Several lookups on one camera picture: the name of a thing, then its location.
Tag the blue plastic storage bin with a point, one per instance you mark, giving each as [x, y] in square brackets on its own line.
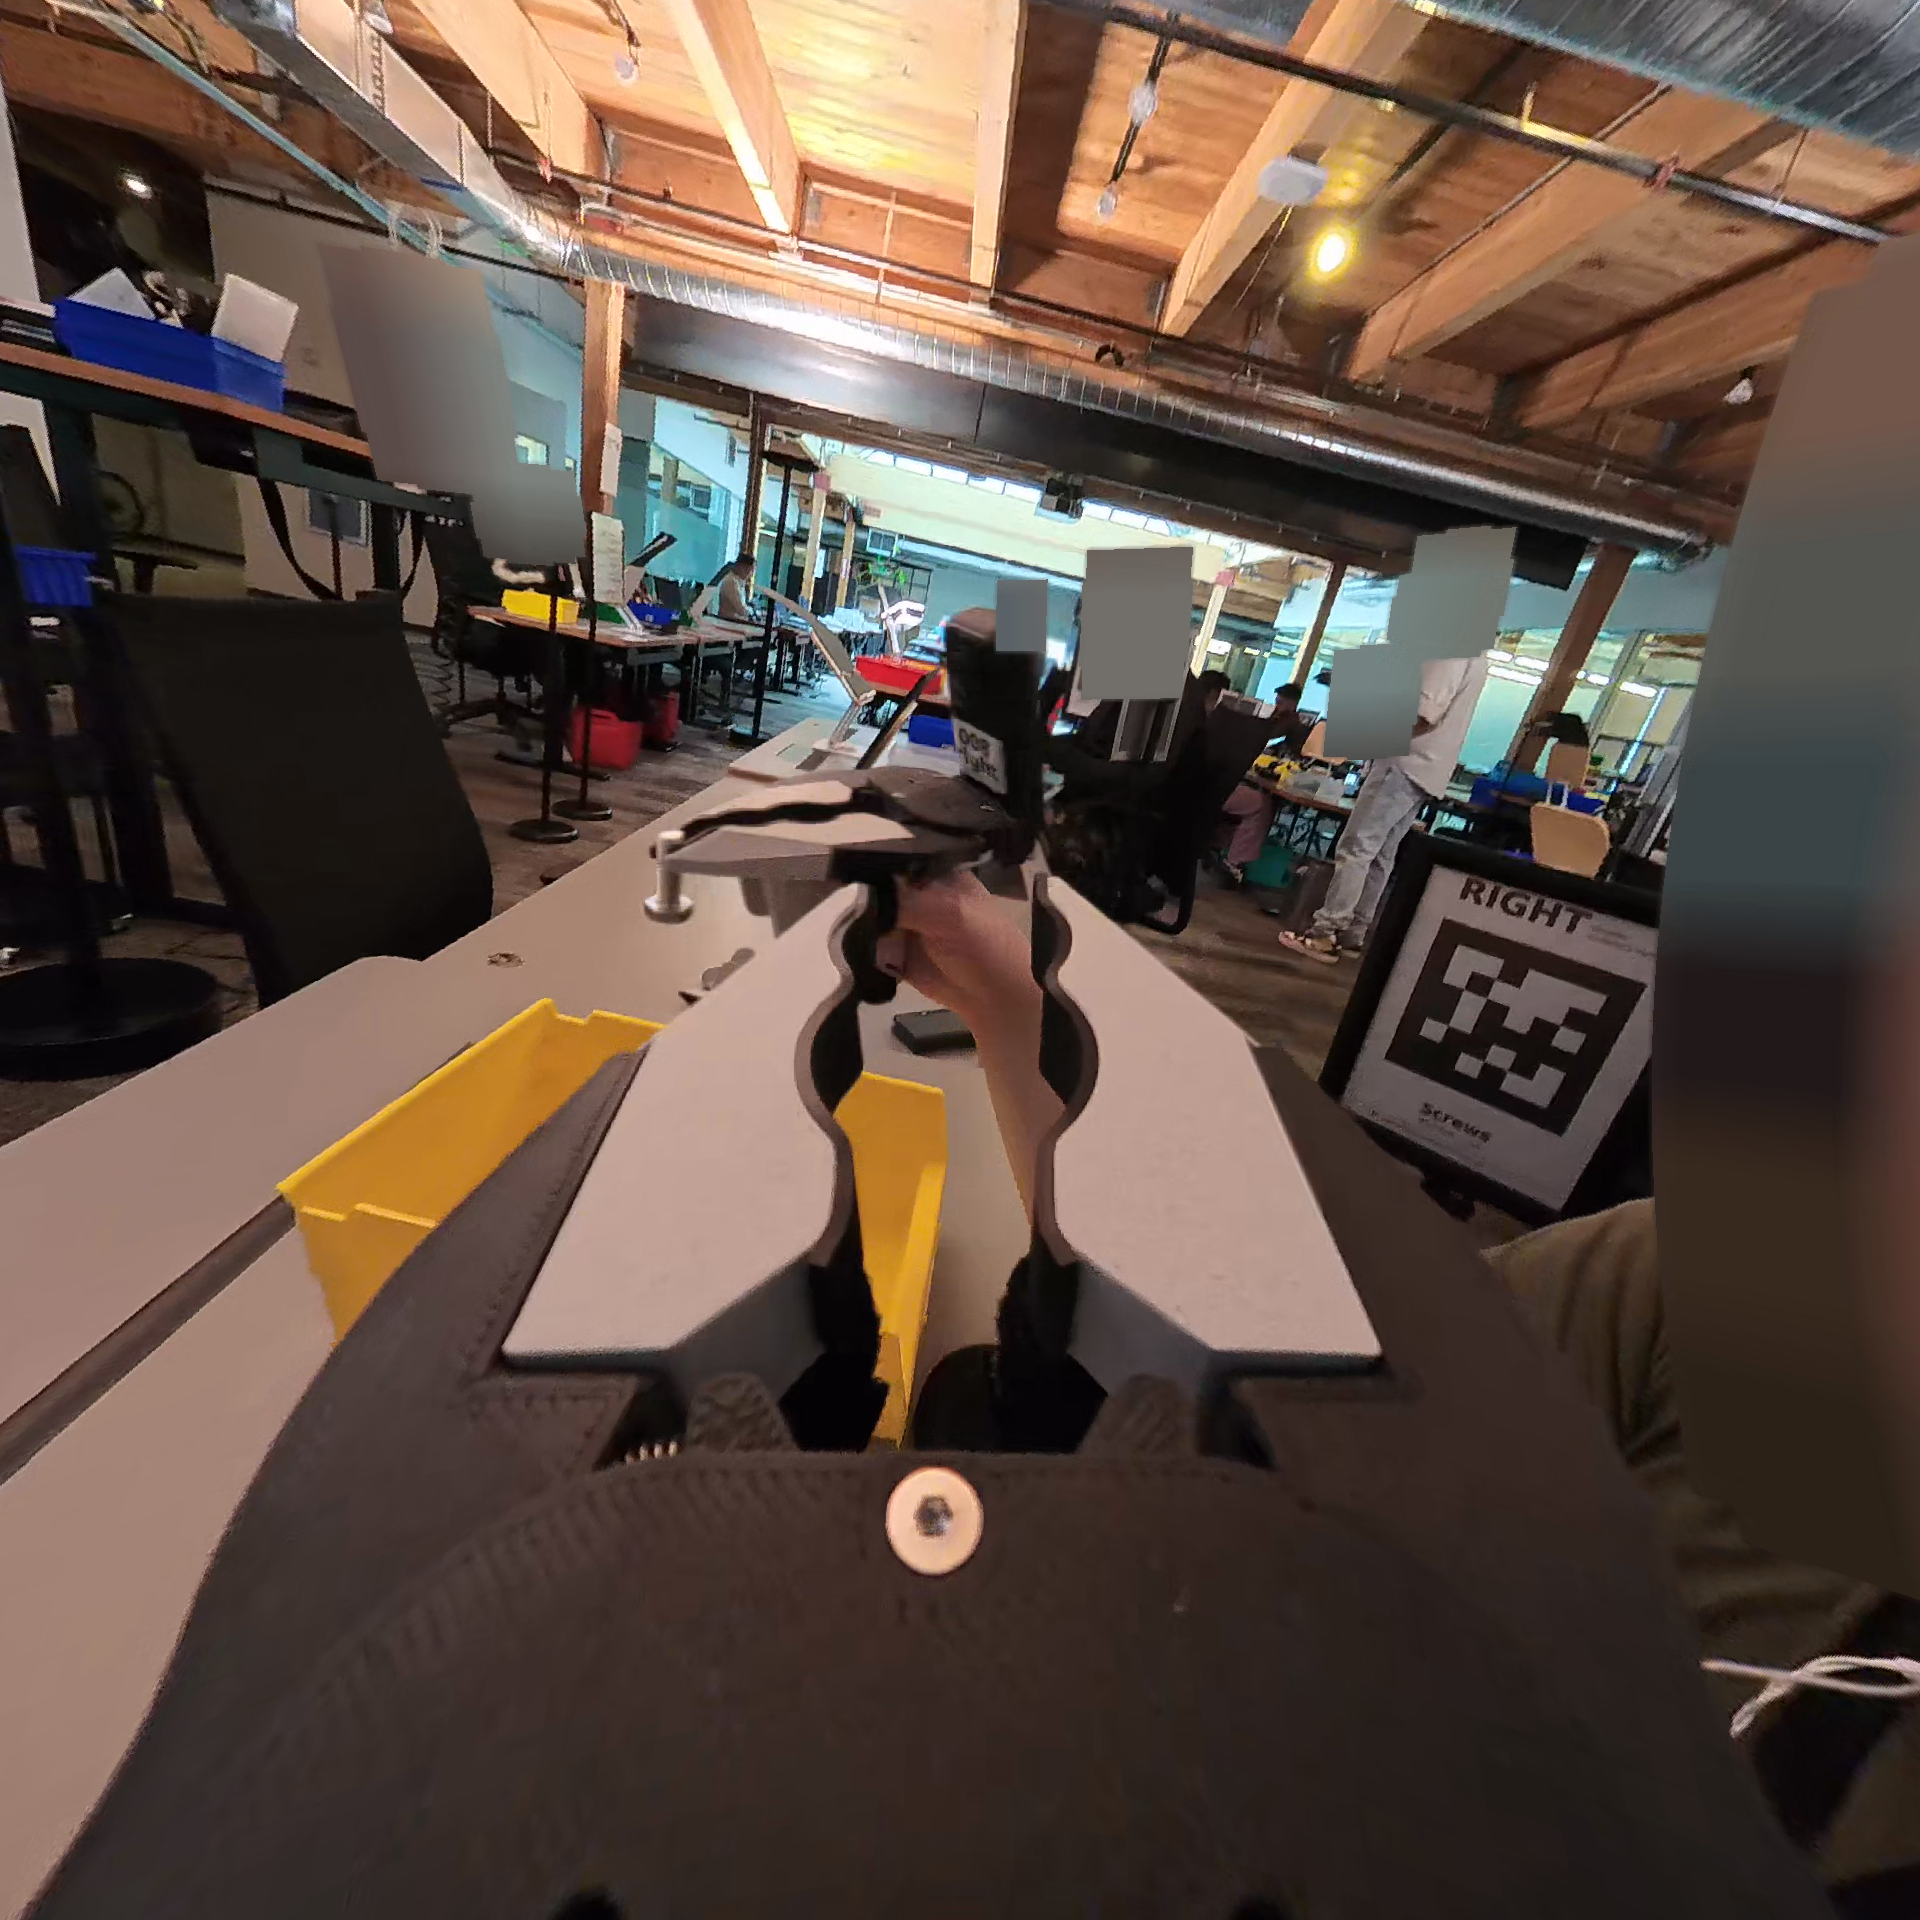
[166, 352]
[53, 578]

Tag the small yellow storage bin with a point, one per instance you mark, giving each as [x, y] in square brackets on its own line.
[537, 603]

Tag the white smoke detector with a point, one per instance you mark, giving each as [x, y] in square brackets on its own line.
[1292, 181]

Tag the yellow undivided bin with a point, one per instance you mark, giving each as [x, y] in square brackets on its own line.
[452, 1125]

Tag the person's right hand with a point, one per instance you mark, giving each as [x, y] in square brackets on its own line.
[967, 945]

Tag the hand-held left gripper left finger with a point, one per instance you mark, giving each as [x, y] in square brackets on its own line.
[690, 1200]

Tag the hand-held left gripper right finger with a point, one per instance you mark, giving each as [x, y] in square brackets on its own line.
[1201, 1200]

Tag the red storage bin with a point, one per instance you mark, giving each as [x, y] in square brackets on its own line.
[608, 738]

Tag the black flat rectangular device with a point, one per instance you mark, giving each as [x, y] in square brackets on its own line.
[934, 1029]

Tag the black mesh office chair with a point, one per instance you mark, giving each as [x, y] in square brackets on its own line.
[301, 780]

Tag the white metal stand base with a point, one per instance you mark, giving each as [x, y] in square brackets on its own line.
[809, 750]

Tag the framed black-white marker sign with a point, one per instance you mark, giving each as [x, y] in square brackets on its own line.
[1516, 1019]

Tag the silver hex bolt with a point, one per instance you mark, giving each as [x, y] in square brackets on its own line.
[670, 884]

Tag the wooden office desk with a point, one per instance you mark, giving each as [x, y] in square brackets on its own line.
[630, 629]

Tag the tall wooden-top standing desk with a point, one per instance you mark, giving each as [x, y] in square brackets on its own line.
[150, 393]

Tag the round ceiling lamp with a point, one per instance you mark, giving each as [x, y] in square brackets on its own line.
[1330, 249]

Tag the tan wooden chair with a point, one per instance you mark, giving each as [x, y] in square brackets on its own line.
[1572, 836]

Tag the black ceiling projector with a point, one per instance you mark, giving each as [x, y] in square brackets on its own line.
[1062, 498]

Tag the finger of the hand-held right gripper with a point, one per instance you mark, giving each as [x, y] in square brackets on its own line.
[804, 802]
[765, 857]

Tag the black stanchion post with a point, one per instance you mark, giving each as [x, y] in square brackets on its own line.
[542, 675]

